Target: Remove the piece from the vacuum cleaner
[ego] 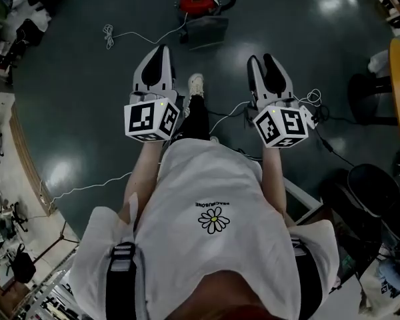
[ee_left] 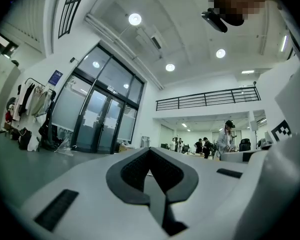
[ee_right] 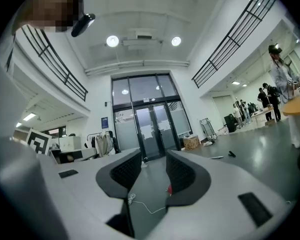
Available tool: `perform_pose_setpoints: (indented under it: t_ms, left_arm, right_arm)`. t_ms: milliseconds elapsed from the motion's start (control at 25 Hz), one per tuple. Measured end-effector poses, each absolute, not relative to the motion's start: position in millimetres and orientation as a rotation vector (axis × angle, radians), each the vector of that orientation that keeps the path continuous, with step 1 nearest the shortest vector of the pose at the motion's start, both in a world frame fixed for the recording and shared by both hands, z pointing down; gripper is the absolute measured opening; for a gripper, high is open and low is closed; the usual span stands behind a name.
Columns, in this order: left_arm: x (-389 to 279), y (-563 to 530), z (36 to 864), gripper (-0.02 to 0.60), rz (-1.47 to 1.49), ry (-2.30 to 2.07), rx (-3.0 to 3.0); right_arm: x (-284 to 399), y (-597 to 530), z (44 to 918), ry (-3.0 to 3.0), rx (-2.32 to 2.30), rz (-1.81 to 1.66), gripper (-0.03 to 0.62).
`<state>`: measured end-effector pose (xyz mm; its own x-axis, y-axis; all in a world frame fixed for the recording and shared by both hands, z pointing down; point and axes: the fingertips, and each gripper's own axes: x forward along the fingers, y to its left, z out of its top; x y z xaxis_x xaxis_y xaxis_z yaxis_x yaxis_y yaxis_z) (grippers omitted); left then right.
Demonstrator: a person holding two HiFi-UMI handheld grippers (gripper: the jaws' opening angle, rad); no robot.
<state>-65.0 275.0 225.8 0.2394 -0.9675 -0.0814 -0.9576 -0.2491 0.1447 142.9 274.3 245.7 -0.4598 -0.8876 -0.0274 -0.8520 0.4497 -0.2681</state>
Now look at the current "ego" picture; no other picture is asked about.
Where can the black office chair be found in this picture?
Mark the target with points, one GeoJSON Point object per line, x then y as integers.
{"type": "Point", "coordinates": [370, 95]}

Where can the white metal frame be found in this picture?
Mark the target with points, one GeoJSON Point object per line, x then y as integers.
{"type": "Point", "coordinates": [300, 195]}

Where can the black backpack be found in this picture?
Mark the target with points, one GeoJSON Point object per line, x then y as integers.
{"type": "Point", "coordinates": [22, 265]}

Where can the dark grey cloth bag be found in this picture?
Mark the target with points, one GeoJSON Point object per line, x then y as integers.
{"type": "Point", "coordinates": [206, 32]}

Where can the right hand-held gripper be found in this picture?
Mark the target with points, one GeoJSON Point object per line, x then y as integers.
{"type": "Point", "coordinates": [280, 125]}

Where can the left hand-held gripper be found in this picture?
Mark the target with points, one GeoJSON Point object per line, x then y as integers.
{"type": "Point", "coordinates": [143, 120]}

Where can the person's white shoe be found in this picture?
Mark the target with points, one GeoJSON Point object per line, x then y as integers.
{"type": "Point", "coordinates": [196, 83]}
{"type": "Point", "coordinates": [214, 139]}

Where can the person's right forearm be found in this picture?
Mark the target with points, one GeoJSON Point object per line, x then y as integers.
{"type": "Point", "coordinates": [273, 178]}

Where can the person's black trouser legs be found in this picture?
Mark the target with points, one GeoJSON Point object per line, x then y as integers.
{"type": "Point", "coordinates": [196, 118]}

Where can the person's white flower-print T-shirt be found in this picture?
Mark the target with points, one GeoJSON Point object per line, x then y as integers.
{"type": "Point", "coordinates": [200, 185]}

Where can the black padded chair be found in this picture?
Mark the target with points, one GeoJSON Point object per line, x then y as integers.
{"type": "Point", "coordinates": [376, 185]}

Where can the black tripod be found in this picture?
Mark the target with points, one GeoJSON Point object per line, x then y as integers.
{"type": "Point", "coordinates": [50, 248]}

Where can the person's left forearm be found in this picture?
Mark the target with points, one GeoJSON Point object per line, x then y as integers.
{"type": "Point", "coordinates": [143, 168]}

